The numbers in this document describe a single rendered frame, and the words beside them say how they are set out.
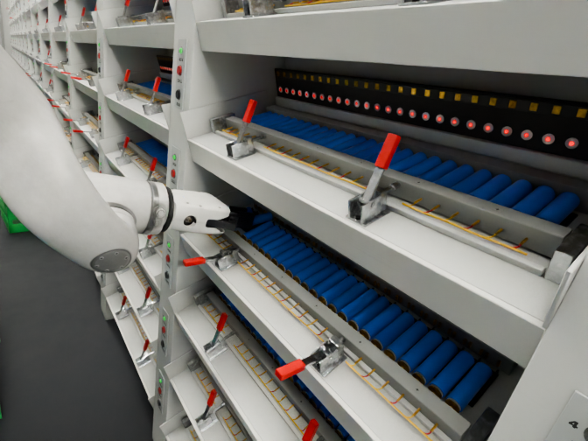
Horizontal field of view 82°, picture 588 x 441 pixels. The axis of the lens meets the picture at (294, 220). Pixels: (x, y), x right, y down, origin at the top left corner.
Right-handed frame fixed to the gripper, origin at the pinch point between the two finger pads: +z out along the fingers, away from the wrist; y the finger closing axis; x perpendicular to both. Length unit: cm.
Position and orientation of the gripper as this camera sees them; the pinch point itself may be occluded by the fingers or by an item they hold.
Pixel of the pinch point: (240, 217)
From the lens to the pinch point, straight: 66.8
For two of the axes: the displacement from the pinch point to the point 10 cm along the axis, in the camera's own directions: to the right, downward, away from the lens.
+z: 7.2, 0.8, 6.9
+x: -3.1, 9.3, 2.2
